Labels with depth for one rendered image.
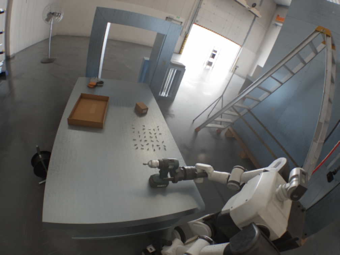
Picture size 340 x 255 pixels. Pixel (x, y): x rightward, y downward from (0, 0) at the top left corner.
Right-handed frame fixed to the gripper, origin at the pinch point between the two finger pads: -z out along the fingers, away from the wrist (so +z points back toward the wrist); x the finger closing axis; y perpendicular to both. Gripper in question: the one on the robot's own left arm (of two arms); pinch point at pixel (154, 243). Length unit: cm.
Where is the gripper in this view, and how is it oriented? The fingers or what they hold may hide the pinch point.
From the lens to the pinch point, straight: 113.5
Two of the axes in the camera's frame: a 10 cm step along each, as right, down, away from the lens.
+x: -5.5, -8.1, 2.0
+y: -6.9, 2.9, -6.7
